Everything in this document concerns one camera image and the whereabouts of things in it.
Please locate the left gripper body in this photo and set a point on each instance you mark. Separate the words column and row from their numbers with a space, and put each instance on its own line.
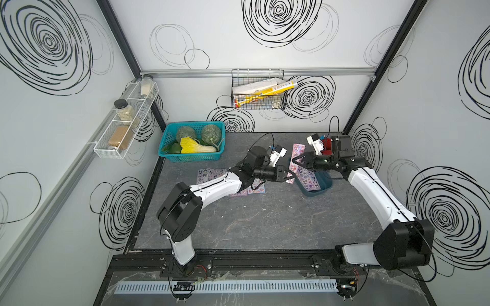
column 267, row 173

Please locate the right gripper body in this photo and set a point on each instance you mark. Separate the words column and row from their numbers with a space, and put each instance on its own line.
column 319, row 161

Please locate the purple holographic Kuromi sheet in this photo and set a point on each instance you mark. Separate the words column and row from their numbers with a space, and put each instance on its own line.
column 308, row 180

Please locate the dark teal storage box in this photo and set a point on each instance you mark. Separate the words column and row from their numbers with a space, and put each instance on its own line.
column 324, row 180

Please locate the purple Kuromi sticker sheet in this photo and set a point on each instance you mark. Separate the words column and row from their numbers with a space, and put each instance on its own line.
column 204, row 175

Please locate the blue glitter sticker sheet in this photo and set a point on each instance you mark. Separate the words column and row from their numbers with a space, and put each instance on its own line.
column 241, row 193

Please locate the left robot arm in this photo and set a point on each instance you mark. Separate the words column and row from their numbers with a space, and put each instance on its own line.
column 179, row 214

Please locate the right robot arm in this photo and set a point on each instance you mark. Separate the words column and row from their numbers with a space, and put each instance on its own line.
column 406, row 240

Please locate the yellow foil box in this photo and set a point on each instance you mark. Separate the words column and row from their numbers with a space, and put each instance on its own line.
column 264, row 92

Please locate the red cup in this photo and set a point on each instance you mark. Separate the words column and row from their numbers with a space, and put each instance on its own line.
column 327, row 146

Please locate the right green melon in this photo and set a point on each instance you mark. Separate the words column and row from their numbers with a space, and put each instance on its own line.
column 211, row 134

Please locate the green melon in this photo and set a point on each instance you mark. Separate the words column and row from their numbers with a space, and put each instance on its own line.
column 211, row 134
column 185, row 131

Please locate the teal plastic basket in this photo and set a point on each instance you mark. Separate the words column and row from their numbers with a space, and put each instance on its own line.
column 169, row 137

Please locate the white paper package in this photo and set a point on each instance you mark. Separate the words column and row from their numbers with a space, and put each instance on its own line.
column 256, row 87

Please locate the left green melon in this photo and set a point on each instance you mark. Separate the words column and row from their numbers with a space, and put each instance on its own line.
column 185, row 131

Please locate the green toy cucumber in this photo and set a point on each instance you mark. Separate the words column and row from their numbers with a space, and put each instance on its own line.
column 174, row 148

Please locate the clear lid jar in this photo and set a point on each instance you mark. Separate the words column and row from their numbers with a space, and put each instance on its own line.
column 146, row 85

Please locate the black lid spice jar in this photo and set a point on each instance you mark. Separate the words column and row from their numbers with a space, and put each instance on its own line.
column 124, row 110

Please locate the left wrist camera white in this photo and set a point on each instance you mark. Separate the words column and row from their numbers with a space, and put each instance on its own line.
column 277, row 153

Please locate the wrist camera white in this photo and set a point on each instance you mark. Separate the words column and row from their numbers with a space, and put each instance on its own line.
column 277, row 153
column 316, row 143

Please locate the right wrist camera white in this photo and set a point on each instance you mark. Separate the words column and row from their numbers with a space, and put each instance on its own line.
column 316, row 143

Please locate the black wire wall basket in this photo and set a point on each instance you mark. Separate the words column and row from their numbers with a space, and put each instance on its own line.
column 246, row 76

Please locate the white slotted cable duct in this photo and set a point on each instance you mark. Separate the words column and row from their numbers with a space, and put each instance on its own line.
column 228, row 286

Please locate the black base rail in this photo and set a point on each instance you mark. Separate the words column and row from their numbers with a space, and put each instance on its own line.
column 208, row 264

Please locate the white wire wall shelf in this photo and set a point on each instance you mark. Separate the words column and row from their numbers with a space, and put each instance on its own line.
column 143, row 126

